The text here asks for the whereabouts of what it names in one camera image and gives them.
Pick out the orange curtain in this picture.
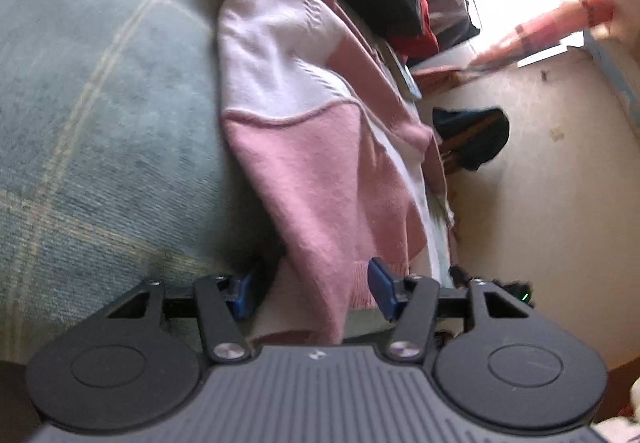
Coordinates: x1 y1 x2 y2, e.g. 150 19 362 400
469 0 617 72

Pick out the beige hanging jacket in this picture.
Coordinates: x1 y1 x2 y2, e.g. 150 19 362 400
431 0 473 24

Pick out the wooden chair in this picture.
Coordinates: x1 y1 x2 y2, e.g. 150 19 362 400
440 115 501 174

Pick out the pink and white sweater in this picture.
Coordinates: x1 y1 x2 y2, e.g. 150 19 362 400
217 0 458 345

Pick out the dark teal cloth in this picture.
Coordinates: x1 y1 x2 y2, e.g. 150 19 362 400
431 107 511 172

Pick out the paperback book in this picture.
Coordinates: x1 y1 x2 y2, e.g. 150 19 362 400
381 40 424 102

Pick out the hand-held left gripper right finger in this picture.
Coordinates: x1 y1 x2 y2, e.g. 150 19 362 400
367 257 533 365

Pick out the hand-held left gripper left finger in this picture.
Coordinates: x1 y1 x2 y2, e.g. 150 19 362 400
107 257 268 365

